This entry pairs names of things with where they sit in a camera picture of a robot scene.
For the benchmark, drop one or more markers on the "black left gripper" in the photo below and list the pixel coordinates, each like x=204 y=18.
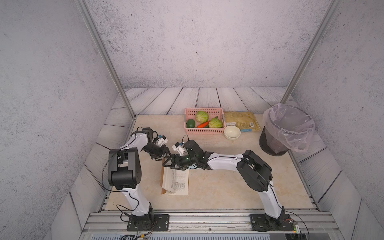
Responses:
x=162 y=153

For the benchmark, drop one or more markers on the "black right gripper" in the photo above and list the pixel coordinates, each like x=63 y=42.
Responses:
x=177 y=157

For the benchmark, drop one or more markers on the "dark cover paperback book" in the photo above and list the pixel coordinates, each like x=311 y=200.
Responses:
x=175 y=182

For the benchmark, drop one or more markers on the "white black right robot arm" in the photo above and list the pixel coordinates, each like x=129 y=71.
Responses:
x=256 y=172

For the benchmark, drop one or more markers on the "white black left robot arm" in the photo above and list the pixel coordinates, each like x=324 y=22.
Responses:
x=124 y=167

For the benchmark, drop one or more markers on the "dark green avocado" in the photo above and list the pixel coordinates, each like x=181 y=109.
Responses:
x=190 y=123

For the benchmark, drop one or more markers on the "orange carrot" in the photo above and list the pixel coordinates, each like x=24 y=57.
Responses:
x=204 y=125

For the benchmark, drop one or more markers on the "pink plastic perforated basket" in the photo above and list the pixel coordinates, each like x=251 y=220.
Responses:
x=190 y=113

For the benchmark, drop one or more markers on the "upper green cabbage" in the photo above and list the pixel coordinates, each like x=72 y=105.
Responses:
x=202 y=117

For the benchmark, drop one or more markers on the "green cabbage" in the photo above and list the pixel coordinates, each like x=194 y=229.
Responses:
x=215 y=123
x=202 y=117

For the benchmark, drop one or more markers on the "right green cabbage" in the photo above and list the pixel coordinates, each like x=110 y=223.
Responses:
x=215 y=123

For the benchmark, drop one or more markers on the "cream ceramic bowl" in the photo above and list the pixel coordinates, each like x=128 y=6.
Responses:
x=232 y=132

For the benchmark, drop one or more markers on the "yellow noodle packet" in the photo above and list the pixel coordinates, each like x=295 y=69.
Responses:
x=245 y=121

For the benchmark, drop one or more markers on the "black bin with pink bag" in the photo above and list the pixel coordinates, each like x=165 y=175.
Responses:
x=286 y=127

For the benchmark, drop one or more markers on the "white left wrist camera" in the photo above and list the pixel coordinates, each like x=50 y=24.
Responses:
x=161 y=140

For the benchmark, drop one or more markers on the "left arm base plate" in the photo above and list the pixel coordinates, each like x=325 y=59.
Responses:
x=148 y=223

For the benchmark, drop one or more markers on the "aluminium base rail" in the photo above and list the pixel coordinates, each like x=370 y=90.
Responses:
x=312 y=223

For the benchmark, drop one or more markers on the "left aluminium frame post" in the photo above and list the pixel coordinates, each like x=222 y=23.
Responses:
x=86 y=14

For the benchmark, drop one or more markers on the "aluminium frame post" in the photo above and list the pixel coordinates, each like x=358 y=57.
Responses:
x=86 y=14
x=320 y=32

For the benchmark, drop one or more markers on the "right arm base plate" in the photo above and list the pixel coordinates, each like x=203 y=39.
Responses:
x=265 y=223

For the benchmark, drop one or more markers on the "right aluminium frame post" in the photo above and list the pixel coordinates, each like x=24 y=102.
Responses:
x=320 y=32

